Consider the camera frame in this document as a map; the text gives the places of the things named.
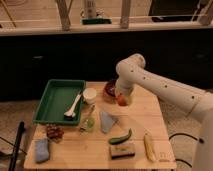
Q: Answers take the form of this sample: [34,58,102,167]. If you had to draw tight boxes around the red apple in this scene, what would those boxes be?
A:
[116,94,128,106]

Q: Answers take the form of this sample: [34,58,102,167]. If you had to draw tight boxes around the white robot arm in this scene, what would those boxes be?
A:
[115,53,213,171]

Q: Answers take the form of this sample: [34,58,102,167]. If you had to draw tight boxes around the white paper cup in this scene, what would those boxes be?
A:
[83,88,97,104]

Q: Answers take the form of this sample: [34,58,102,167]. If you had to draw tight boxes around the dark red bowl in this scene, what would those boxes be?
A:
[104,79,116,97]

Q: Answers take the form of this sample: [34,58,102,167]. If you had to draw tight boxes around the light blue triangular cloth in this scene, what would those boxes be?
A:
[100,111,118,134]

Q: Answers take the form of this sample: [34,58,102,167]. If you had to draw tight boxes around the green cucumber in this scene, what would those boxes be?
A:
[108,129,132,145]

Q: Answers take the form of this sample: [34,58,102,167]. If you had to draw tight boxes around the white brush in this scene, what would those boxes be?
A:
[64,94,81,118]

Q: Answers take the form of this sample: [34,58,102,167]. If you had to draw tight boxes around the green plastic tray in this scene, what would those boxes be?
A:
[33,79,86,126]

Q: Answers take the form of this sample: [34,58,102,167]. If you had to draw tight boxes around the green base stand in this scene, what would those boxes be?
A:
[82,18,112,25]

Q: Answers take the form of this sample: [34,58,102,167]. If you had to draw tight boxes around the wooden table leg right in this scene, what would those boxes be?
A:
[120,0,131,29]

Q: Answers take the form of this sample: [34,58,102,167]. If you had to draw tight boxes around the wooden table leg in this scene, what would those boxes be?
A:
[120,0,131,29]
[56,0,70,31]

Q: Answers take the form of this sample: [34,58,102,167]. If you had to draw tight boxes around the bunch of red grapes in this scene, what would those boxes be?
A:
[46,125,64,139]

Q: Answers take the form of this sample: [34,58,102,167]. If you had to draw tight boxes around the black box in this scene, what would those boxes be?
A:
[149,0,199,22]

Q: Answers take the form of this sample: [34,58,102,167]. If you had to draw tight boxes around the blue folded cloth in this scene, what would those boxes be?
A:
[35,138,50,163]

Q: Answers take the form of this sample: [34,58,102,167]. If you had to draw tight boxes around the wooden table leg left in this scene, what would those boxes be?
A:
[56,0,70,31]

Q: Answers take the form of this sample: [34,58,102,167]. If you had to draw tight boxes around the black pole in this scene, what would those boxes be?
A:
[8,121,25,171]

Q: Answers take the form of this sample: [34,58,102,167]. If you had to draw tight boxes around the black cable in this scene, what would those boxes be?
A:
[169,132,201,171]

